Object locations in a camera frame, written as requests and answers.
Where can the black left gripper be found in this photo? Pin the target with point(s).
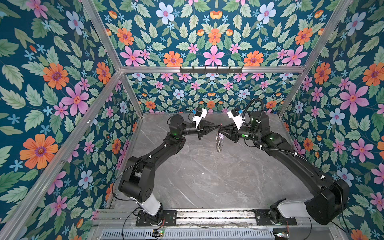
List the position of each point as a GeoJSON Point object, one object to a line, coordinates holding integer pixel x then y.
{"type": "Point", "coordinates": [205, 127]}

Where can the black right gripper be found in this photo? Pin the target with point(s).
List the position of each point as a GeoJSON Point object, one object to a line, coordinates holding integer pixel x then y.
{"type": "Point", "coordinates": [233, 132]}

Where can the red keyring with metal rings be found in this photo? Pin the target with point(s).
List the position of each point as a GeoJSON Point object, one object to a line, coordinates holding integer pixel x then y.
{"type": "Point", "coordinates": [219, 143]}

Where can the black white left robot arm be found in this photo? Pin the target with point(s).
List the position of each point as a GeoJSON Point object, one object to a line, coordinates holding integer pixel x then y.
{"type": "Point", "coordinates": [138, 178]}

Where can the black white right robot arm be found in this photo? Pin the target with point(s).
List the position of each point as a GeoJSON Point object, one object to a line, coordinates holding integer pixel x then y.
{"type": "Point", "coordinates": [330, 197]}

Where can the black hook rack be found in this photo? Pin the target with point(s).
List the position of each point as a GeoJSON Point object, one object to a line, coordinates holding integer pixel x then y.
{"type": "Point", "coordinates": [210, 70]}

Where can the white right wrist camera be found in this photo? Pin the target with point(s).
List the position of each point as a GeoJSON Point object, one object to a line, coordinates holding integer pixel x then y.
{"type": "Point", "coordinates": [237, 118]}

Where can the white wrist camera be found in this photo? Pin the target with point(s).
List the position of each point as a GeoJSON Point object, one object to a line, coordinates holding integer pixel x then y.
{"type": "Point", "coordinates": [237, 118]}
{"type": "Point", "coordinates": [199, 115]}

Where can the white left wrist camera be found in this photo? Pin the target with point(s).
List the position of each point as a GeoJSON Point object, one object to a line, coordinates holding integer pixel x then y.
{"type": "Point", "coordinates": [199, 115]}

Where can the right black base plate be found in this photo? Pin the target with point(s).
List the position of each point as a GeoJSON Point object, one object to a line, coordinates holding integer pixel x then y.
{"type": "Point", "coordinates": [270, 217]}

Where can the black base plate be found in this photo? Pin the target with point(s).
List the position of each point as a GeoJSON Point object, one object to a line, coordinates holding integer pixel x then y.
{"type": "Point", "coordinates": [270, 217]}
{"type": "Point", "coordinates": [162, 218]}

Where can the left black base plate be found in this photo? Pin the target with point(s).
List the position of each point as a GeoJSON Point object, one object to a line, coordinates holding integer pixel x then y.
{"type": "Point", "coordinates": [162, 218]}

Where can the white perforated cable duct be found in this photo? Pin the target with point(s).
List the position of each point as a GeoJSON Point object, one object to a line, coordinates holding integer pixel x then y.
{"type": "Point", "coordinates": [188, 234]}

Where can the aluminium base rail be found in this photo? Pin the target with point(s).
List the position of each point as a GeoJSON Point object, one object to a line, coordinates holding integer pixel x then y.
{"type": "Point", "coordinates": [242, 218]}

